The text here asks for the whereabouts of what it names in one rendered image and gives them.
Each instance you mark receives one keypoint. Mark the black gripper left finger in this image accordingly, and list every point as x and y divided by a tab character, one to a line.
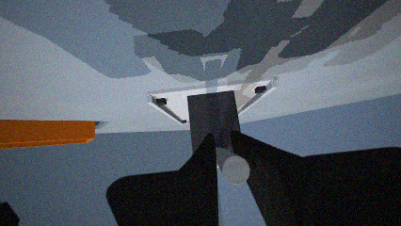
191	189

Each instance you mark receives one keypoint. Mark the grey cylinder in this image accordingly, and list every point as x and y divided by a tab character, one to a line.
234	168

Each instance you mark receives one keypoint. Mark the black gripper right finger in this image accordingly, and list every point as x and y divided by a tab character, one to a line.
287	187

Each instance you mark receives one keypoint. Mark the orange shallow tray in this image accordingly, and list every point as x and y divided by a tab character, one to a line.
18	134

